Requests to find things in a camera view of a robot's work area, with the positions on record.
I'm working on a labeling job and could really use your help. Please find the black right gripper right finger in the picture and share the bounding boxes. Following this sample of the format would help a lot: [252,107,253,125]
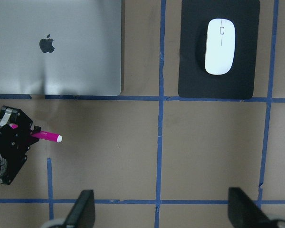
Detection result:
[228,187,285,228]

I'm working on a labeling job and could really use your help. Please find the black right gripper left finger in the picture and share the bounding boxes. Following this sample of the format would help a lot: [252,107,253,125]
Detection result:
[44,189,96,228]

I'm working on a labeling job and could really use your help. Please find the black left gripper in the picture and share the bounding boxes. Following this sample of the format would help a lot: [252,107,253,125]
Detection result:
[0,105,42,185]

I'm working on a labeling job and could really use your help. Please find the pink highlighter pen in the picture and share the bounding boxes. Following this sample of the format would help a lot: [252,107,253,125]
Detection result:
[7,123,63,143]

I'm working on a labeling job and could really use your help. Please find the white computer mouse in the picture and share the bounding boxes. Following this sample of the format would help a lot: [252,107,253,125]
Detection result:
[204,18,236,76]

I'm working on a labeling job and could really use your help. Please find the silver laptop notebook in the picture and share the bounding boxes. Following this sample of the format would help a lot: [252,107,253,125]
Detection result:
[0,0,123,96]

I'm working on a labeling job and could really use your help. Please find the black mousepad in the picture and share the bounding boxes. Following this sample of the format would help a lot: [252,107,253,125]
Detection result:
[178,0,260,99]

